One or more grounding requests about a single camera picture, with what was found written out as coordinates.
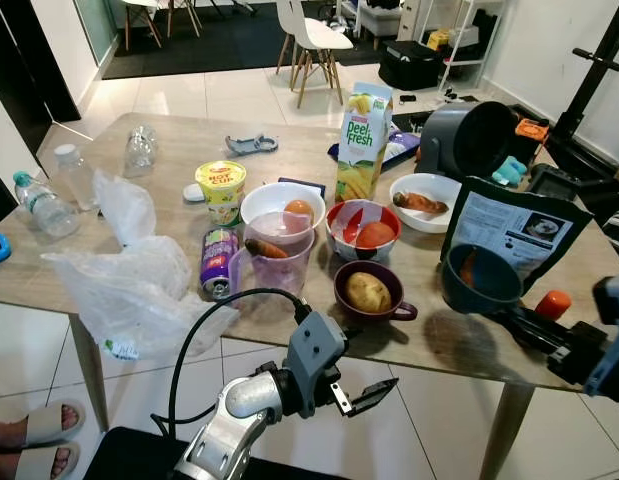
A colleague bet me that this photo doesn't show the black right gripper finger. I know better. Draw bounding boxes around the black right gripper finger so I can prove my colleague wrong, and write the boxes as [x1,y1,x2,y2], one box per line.
[494,306,572,339]
[504,322,562,357]

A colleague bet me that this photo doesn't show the dark teal cup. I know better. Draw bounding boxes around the dark teal cup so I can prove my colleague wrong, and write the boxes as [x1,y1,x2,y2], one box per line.
[439,243,525,316]

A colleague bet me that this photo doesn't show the small bottle with orange cap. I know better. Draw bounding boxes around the small bottle with orange cap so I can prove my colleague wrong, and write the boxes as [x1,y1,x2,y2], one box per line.
[534,289,573,321]

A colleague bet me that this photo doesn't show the orange carrot piece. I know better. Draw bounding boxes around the orange carrot piece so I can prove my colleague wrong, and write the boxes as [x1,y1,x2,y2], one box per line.
[461,252,478,289]

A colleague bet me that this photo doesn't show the purple cup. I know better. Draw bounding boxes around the purple cup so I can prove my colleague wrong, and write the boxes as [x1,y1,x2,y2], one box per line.
[333,260,420,323]

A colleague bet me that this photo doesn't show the black pouch with white label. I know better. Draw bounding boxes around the black pouch with white label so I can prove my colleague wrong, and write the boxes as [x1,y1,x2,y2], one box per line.
[441,176,595,296]

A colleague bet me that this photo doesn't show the pink translucent measuring jug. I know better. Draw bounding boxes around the pink translucent measuring jug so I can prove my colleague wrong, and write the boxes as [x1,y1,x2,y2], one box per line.
[227,225,318,298]

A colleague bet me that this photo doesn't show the small white bowl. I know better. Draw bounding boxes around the small white bowl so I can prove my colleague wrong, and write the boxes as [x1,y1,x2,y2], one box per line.
[389,173,462,234]

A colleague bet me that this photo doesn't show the red tomato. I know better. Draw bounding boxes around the red tomato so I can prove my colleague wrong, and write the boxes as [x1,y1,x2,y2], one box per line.
[355,221,397,251]

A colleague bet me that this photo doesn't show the teal plastic item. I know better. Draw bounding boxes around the teal plastic item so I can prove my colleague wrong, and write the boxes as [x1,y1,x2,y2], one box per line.
[492,155,528,188]

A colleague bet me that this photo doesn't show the orange sweet potato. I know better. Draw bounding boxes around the orange sweet potato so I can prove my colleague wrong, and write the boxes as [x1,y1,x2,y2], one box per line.
[394,192,450,216]

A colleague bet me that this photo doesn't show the red and white bowl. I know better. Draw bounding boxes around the red and white bowl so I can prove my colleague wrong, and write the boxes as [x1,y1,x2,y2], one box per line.
[325,199,402,263]

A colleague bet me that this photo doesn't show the purple drink can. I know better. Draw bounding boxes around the purple drink can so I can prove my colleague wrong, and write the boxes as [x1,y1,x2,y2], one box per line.
[199,227,242,301]

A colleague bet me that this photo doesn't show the round orange fruit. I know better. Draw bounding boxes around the round orange fruit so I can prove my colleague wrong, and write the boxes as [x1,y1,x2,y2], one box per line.
[284,199,317,226]

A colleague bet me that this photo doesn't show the orange box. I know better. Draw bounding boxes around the orange box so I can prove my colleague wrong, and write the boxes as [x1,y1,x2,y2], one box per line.
[514,118,550,146]

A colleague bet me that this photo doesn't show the large white bowl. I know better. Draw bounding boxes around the large white bowl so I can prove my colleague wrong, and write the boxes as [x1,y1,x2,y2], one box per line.
[239,182,327,241]

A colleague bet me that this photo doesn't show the dark flat case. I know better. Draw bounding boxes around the dark flat case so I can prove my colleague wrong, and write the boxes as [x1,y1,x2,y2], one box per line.
[277,177,327,198]

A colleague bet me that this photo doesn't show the blue snack packet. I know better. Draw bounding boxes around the blue snack packet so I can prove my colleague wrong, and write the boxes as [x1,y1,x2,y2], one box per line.
[329,128,422,166]

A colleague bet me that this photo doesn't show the yellow instant noodle cup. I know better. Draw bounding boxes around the yellow instant noodle cup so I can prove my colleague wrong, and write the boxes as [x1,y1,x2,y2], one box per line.
[195,160,248,227]

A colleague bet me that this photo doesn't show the clear plastic bag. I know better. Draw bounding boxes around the clear plastic bag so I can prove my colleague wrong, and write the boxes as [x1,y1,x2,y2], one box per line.
[41,170,240,363]

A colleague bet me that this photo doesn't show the Peel Fresh juice carton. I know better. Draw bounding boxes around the Peel Fresh juice carton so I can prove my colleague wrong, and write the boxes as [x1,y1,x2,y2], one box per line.
[335,82,395,204]

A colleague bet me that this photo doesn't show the blue grey hand tool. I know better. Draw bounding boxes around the blue grey hand tool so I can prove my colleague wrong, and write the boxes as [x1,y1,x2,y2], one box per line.
[226,133,280,156]

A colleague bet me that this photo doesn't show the black bag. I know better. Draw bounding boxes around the black bag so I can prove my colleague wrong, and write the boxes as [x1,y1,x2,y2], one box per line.
[379,40,446,91]

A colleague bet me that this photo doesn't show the person's foot in sandal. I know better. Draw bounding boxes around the person's foot in sandal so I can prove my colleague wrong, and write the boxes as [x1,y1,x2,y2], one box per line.
[0,443,82,480]
[0,400,87,451]

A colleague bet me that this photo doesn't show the light wooden dining table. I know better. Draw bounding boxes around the light wooden dining table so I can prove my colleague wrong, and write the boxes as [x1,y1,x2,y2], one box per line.
[0,110,619,480]

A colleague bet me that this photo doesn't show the crumpled clear plastic bottle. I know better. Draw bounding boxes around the crumpled clear plastic bottle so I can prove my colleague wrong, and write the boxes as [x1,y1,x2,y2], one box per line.
[124,123,160,179]

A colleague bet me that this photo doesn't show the clear empty plastic bottle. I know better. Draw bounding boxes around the clear empty plastic bottle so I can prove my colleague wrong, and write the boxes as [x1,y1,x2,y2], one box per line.
[54,143,100,211]

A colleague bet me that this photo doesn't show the water bottle with teal cap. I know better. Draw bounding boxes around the water bottle with teal cap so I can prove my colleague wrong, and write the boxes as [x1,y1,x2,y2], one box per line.
[11,170,82,239]

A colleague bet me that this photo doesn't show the white chair wooden legs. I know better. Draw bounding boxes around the white chair wooden legs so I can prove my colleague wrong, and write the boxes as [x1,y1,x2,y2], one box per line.
[276,0,355,109]
[124,0,205,51]

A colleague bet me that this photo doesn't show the large dark carpet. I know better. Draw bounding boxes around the large dark carpet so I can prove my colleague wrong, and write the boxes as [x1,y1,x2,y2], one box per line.
[101,0,445,81]

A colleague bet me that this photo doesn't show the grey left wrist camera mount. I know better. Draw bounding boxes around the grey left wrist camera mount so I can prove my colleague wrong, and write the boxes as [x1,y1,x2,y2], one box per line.
[284,310,348,416]

